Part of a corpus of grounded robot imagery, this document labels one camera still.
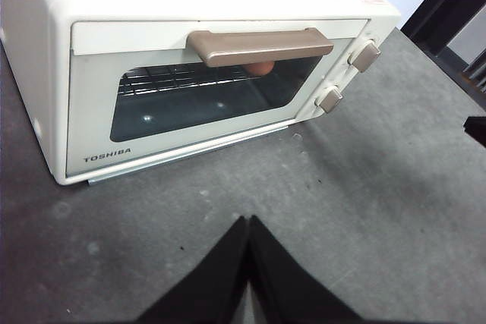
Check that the brown egg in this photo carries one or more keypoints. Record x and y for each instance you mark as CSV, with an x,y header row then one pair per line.
x,y
260,68

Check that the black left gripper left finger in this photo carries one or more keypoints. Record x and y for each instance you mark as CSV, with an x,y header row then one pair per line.
x,y
212,290

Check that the small tan oven knob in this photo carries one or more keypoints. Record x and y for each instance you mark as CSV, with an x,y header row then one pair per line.
x,y
330,99

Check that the large tan oven knob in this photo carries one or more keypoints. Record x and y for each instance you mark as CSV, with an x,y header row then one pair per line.
x,y
366,55

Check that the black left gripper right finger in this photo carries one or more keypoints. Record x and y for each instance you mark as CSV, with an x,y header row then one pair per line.
x,y
288,290

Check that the black metal frame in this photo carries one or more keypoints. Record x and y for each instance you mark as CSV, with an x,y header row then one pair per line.
x,y
440,9

